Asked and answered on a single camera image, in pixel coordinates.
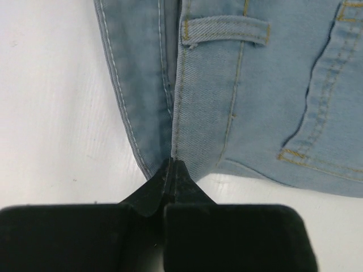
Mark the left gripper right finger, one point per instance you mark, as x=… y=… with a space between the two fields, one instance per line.
x=201 y=235

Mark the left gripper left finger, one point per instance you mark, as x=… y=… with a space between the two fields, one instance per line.
x=125 y=236

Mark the light blue denim skirt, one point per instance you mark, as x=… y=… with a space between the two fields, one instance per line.
x=261 y=89

